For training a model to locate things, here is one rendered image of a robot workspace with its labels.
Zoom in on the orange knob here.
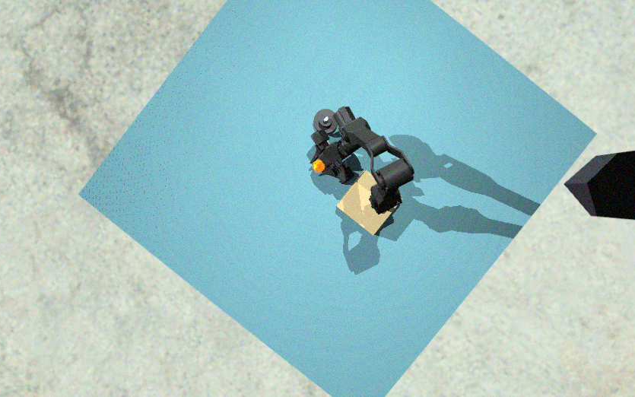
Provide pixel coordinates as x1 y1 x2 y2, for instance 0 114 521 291
313 160 327 172

